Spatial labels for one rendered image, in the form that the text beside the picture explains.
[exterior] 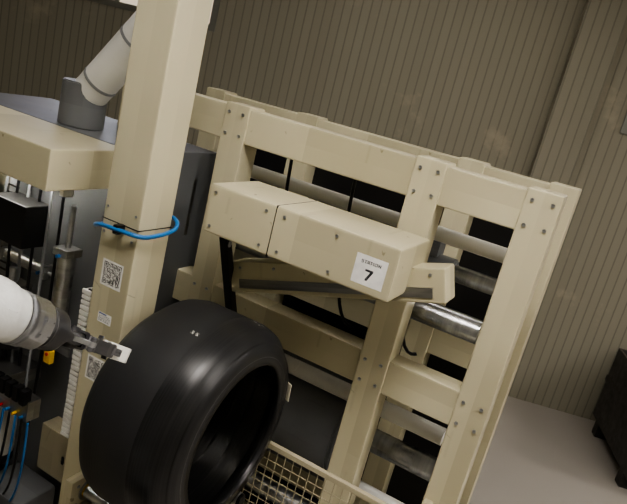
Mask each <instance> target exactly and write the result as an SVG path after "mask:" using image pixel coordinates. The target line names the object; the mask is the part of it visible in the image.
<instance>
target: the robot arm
mask: <svg viewBox="0 0 627 504"><path fill-rule="evenodd" d="M103 339H104V336H101V335H99V337H98V338H96V337H93V336H92V335H90V333H89V332H86V331H84V330H81V328H79V327H77V326H74V325H71V320H70V317H69V315H68V314H67V313H66V312H65V311H64V310H62V309H59V308H57V307H54V305H53V304H52V302H51V301H49V300H48V299H46V298H43V297H41V296H38V295H36V294H33V293H32V292H30V291H27V290H24V289H22V288H20V287H19V286H18V285H17V284H16V283H15V282H13V281H12V280H10V279H8V278H6V277H4V276H2V275H0V343H2V344H5V345H11V346H14V347H19V348H21V347H22V348H25V349H27V350H32V349H35V348H36V349H40V350H43V351H53V350H55V349H57V348H59V347H60V346H61V345H62V346H64V347H67V348H70V349H72V348H75V349H78V350H83V349H85V350H87V352H93V353H97V354H99V355H101V358H102V359H105V360H106V358H110V359H113V360H116V361H119V362H122V363H126V362H127V359H128V357H129V355H130V352H131V349H130V348H127V347H124V346H122V345H119V344H116V343H113V342H111V341H108V340H104V341H103Z"/></svg>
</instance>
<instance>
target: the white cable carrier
mask: <svg viewBox="0 0 627 504"><path fill-rule="evenodd" d="M92 288H93V287H90V288H83V289H82V293H84V294H82V298H84V299H81V303H82V304H80V308H81V309H79V313H80V314H79V317H78V318H80V319H78V324H77V327H79V328H81V330H84V331H86V326H87V320H88V313H89V306H90V302H89V301H91V297H90V296H91V294H92V291H91V290H92ZM82 351H83V350H78V349H75V348H74V349H73V354H72V358H73V359H72V362H71V363H73V364H71V368H72V369H70V374H69V378H70V379H69V381H68V382H69V384H68V388H67V392H68V393H66V397H67V398H66V403H65V406H66V407H64V413H63V419H62V420H63V421H62V426H61V429H62V430H61V432H60V434H61V435H63V436H65V437H66V438H69V433H70V427H71V421H72V415H73V408H74V402H75V396H76V389H77V383H78V377H79V370H80V364H81V358H82Z"/></svg>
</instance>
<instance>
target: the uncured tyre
mask: <svg viewBox="0 0 627 504"><path fill-rule="evenodd" d="M253 321H255V320H252V319H250V318H248V317H246V316H243V315H241V314H239V313H237V312H235V311H232V310H230V309H228V308H226V307H223V306H221V305H219V304H217V303H215V302H212V301H208V300H199V299H187V300H182V301H179V302H176V303H173V304H171V305H169V306H167V307H165V308H163V309H161V310H159V311H157V312H155V313H154V314H152V315H150V316H149V317H147V318H146V319H144V320H143V321H142V322H140V323H139V324H138V325H137V326H135V327H134V328H133V329H132V330H131V331H130V332H129V333H128V334H127V335H126V336H125V337H124V338H123V339H122V340H121V342H120V343H119V345H122V346H124V347H127V348H130V349H131V352H130V355H129V357H128V359H127V362H126V363H122V362H119V361H116V360H113V359H110V358H108V359H107V360H106V362H105V363H104V365H103V366H102V368H101V370H100V371H99V373H98V375H97V377H96V379H95V381H94V383H93V385H92V387H91V390H90V392H89V394H88V397H87V400H86V403H85V406H84V409H83V413H82V418H81V423H80V432H79V461H80V467H81V471H82V473H83V476H84V478H85V480H86V481H87V483H88V484H89V485H90V487H91V488H92V490H93V491H94V492H95V493H96V494H97V495H98V496H99V497H101V498H102V499H104V500H105V501H107V502H108V503H110V504H230V503H231V502H232V501H233V500H234V499H235V497H236V496H237V495H238V494H239V493H240V491H241V490H242V489H243V487H244V486H245V485H246V483H247V482H248V480H249V479H250V477H251V476H252V474H253V473H254V471H255V469H256V468H257V466H258V464H259V463H260V461H261V459H262V457H263V455H264V454H265V452H266V450H267V448H268V446H269V444H270V441H271V439H272V437H273V435H274V432H275V430H276V427H277V425H278V422H279V419H280V416H281V413H282V410H283V406H284V402H285V398H286V393H287V387H288V364H287V360H286V357H285V354H284V351H283V348H282V345H281V342H280V340H279V338H278V337H277V336H276V335H275V334H274V333H273V332H272V331H271V330H270V329H269V328H268V327H266V326H265V325H263V324H262V325H263V326H264V327H265V328H263V327H259V326H258V325H257V324H256V323H254V322H253ZM193 328H194V329H196V330H198V331H200V332H202V333H203V334H201V335H200V336H199V337H198V338H197V339H196V338H194V337H192V336H190V335H188V334H187V333H188V332H190V331H191V330H192V329H193Z"/></svg>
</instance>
